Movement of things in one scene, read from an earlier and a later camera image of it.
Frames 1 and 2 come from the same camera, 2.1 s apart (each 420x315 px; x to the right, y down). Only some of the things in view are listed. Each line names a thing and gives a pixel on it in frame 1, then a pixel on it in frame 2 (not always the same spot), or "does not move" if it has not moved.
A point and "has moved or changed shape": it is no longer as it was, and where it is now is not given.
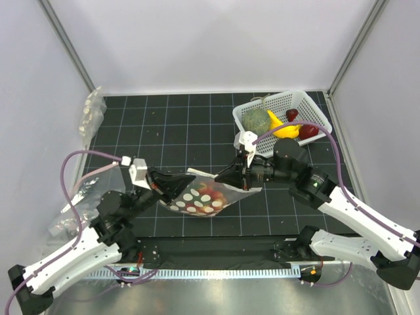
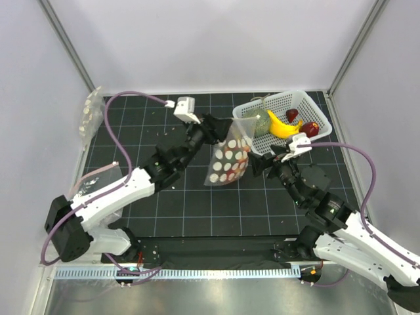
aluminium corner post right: [378, 7] does not move
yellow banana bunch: [284, 132] does not move
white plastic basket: [298, 100] does not move
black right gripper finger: [232, 176] to [258, 162]
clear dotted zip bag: [206, 195] to [231, 156]
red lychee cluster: [207, 200] has moved or changed shape
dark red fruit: [306, 130] does not move
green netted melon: [256, 120] does not move
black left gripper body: [142, 199] to [195, 135]
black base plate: [186, 252] does not move
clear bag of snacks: [92, 117] does not move
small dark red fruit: [291, 114] does not move
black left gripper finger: [170, 186] to [216, 128]
